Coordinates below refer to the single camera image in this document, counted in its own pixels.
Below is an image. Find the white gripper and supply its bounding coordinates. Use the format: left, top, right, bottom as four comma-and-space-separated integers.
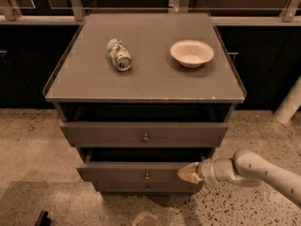
177, 158, 235, 184

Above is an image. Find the grey drawer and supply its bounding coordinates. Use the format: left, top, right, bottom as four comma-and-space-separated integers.
77, 149, 206, 183
60, 121, 229, 148
92, 181, 202, 194

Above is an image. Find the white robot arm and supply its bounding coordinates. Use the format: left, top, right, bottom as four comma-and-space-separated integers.
177, 150, 301, 207

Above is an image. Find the grey bottom drawer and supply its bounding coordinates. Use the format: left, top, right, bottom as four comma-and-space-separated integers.
92, 181, 202, 194

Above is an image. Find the grey drawer cabinet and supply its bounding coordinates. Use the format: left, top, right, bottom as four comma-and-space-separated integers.
41, 12, 247, 196

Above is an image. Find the grey top drawer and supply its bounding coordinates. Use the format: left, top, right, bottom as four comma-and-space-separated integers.
60, 121, 229, 148

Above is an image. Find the white paper bowl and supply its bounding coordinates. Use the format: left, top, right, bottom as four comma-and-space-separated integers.
170, 40, 214, 69

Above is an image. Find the green white soda can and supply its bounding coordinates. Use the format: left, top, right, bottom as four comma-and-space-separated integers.
106, 39, 132, 72

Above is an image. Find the black object at floor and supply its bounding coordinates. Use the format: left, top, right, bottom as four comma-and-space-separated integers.
35, 211, 51, 226

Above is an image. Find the white cylindrical post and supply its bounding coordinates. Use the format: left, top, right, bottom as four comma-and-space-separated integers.
275, 75, 301, 124

